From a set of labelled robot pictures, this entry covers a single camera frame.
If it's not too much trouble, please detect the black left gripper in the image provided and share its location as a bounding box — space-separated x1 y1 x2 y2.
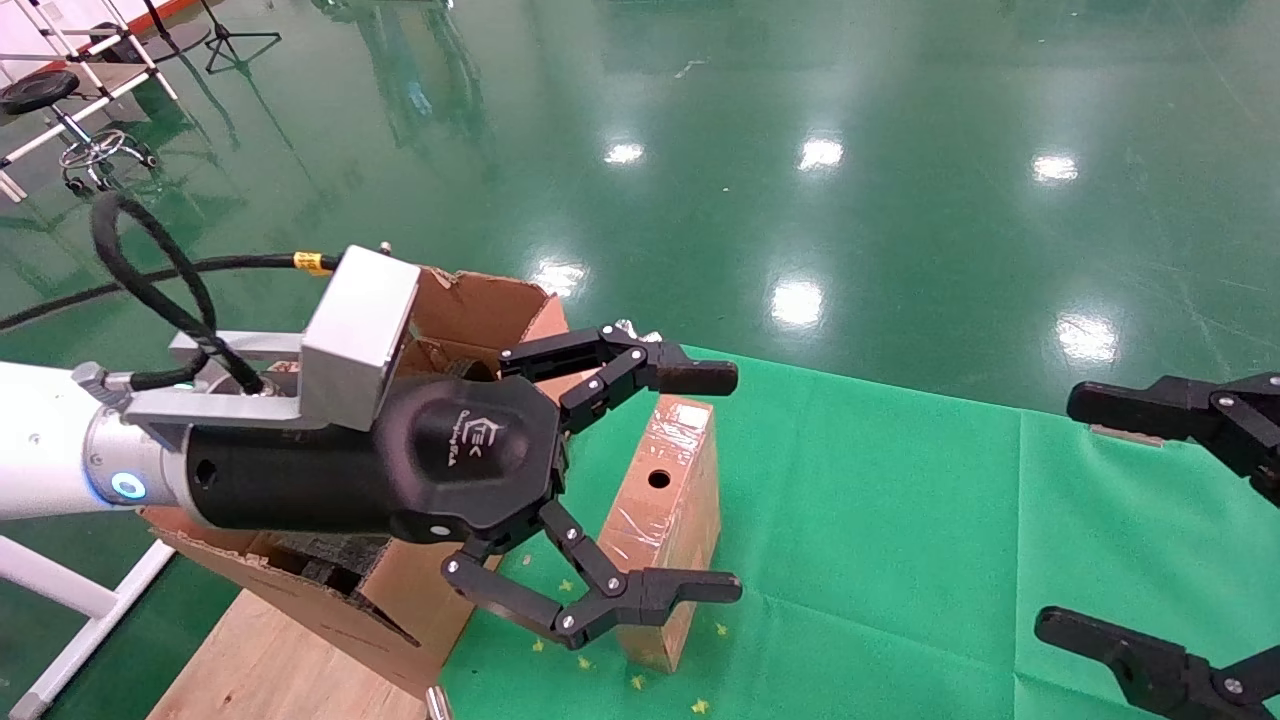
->
185 322 744 651

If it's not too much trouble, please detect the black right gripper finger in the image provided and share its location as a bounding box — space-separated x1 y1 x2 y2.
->
1067 373 1280 506
1035 605 1280 720

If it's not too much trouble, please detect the small taped cardboard box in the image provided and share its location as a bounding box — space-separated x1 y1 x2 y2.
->
598 395 722 674

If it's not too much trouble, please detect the large open cardboard carton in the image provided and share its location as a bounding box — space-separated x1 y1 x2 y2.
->
140 265 573 701

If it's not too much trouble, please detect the green table cloth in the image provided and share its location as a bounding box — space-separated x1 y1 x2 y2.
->
440 345 1280 720

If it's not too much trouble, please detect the white pipe stand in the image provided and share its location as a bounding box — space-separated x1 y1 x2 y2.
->
0 535 177 720

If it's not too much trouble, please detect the black tripod stand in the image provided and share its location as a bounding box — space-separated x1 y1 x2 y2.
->
145 0 283 77

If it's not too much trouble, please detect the white pipe rack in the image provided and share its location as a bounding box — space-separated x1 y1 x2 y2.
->
0 0 181 203

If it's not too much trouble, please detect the black stool with chrome base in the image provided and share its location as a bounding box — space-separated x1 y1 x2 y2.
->
0 68 159 197

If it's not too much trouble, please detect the black cable with yellow tag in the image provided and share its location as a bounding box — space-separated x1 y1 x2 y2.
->
0 190 343 397

